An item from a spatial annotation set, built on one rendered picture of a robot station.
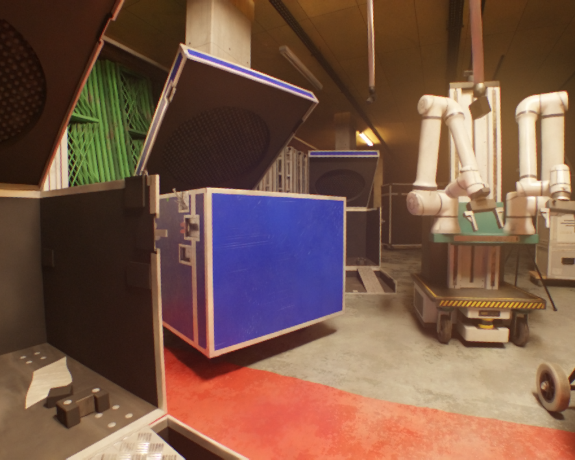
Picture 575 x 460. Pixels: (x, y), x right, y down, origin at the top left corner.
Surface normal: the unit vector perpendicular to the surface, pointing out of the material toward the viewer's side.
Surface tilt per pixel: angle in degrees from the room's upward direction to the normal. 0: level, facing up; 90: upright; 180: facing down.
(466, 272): 90
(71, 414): 90
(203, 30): 90
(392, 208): 90
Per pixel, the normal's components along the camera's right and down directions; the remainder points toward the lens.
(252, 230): 0.68, 0.03
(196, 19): -0.44, 0.04
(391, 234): 0.07, 0.04
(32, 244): 0.85, 0.02
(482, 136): -0.22, 0.04
